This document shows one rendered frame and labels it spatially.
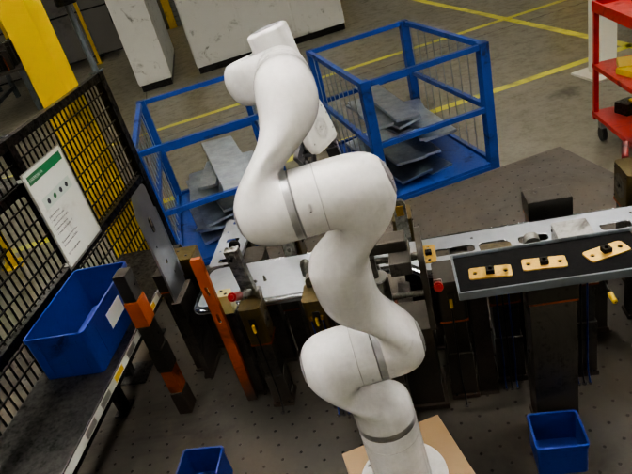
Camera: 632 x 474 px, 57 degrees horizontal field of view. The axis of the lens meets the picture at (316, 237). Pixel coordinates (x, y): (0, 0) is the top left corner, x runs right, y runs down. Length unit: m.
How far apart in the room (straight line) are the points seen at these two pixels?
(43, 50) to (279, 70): 1.34
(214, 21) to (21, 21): 7.30
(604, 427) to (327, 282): 0.88
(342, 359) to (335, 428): 0.58
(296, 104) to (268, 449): 1.06
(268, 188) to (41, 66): 1.40
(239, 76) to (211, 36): 8.20
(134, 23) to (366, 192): 8.52
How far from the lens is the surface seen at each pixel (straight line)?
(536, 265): 1.25
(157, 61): 9.28
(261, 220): 0.78
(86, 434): 1.43
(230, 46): 9.35
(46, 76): 2.10
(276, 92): 0.80
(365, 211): 0.79
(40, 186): 1.79
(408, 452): 1.23
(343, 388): 1.09
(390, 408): 1.16
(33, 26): 2.07
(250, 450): 1.65
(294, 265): 1.70
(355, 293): 0.91
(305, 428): 1.64
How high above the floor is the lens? 1.89
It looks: 30 degrees down
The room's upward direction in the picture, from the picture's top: 16 degrees counter-clockwise
